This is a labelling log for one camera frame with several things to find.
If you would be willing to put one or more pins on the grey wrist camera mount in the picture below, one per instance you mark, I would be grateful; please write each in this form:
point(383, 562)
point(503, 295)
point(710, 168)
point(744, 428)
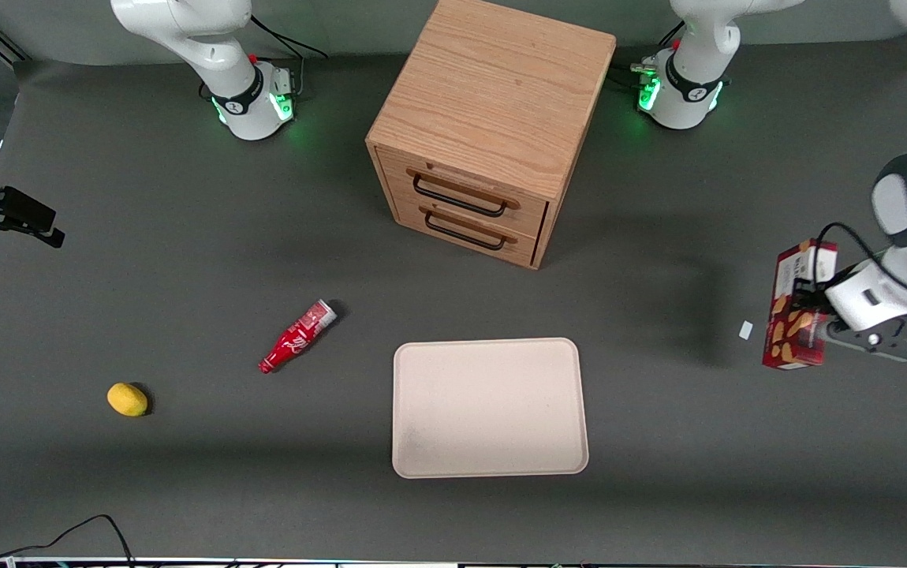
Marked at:
point(871, 341)

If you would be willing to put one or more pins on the red plaid cookie box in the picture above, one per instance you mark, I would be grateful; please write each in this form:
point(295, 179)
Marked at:
point(785, 347)

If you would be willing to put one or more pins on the small white paper scrap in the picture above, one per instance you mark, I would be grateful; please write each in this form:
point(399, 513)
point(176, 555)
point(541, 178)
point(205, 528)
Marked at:
point(746, 330)

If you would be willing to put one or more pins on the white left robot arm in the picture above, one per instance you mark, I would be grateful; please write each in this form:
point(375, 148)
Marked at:
point(694, 87)

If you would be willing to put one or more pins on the beige rectangular tray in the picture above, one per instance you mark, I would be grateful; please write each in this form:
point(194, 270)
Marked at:
point(489, 410)

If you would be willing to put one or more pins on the wooden two-drawer cabinet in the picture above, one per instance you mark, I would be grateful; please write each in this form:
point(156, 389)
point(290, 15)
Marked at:
point(493, 87)

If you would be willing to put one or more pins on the yellow lemon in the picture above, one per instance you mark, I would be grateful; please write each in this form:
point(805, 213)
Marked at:
point(127, 399)

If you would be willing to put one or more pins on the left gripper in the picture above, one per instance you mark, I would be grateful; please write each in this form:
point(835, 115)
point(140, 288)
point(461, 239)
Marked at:
point(806, 300)

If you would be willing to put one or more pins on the wooden drawer front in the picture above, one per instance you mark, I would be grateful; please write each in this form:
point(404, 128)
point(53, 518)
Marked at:
point(469, 229)
point(469, 189)

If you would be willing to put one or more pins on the red soda bottle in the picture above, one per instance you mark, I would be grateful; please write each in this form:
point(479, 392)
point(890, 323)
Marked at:
point(296, 338)

